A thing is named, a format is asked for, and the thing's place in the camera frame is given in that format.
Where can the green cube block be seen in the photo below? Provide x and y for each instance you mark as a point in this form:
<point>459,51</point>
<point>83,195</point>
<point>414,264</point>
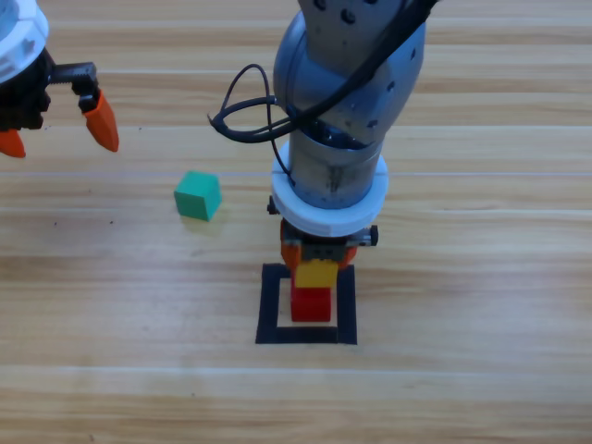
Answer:
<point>196,196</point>

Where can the red cube block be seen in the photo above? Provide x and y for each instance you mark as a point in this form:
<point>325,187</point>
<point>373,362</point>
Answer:
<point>310,305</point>

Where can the yellow cube block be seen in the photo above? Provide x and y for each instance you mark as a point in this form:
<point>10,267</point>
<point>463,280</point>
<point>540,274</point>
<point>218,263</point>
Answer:
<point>314,275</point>

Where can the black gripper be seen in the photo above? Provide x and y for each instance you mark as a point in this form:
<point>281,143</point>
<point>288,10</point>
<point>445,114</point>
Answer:
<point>324,252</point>
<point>23,102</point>

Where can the white wrist flange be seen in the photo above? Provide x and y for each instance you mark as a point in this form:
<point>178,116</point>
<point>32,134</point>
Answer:
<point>328,224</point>
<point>23,41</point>

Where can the black tape square outline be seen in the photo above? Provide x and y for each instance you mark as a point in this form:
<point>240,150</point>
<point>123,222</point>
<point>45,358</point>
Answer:
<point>268,314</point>

